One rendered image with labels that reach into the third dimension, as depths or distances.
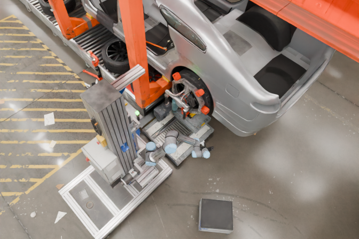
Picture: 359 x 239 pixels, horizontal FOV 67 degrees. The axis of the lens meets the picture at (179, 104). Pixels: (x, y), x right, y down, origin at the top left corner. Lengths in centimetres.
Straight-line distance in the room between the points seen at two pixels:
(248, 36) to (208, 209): 256
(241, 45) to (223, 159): 174
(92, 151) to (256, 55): 266
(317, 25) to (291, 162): 325
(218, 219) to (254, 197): 77
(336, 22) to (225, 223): 272
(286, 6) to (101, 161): 217
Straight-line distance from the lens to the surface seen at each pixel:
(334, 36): 149
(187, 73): 350
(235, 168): 421
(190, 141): 295
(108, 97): 225
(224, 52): 296
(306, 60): 454
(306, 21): 150
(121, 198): 379
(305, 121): 500
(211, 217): 360
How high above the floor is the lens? 384
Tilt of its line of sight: 57 degrees down
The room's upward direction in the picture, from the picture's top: 4 degrees clockwise
